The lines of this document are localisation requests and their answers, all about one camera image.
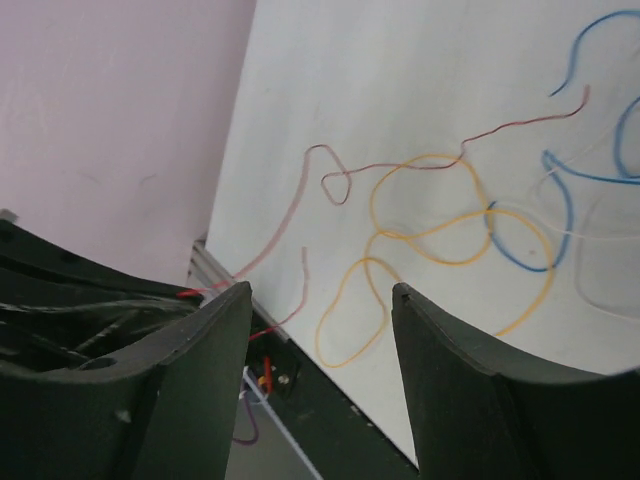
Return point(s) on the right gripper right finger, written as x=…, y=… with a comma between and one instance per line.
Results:
x=480, y=408

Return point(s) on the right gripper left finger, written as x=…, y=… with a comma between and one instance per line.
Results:
x=163, y=407

